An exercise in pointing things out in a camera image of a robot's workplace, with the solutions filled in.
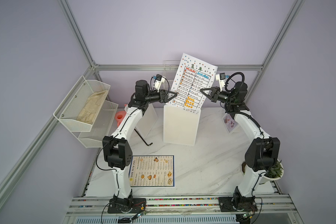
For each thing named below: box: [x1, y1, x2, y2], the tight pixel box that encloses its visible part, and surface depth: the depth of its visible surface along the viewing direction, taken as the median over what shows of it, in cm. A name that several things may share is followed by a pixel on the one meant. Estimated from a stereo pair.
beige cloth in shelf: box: [76, 89, 109, 125], surface depth 81 cm
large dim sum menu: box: [128, 154, 176, 188], surface depth 88 cm
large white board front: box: [163, 105, 202, 147], surface depth 87 cm
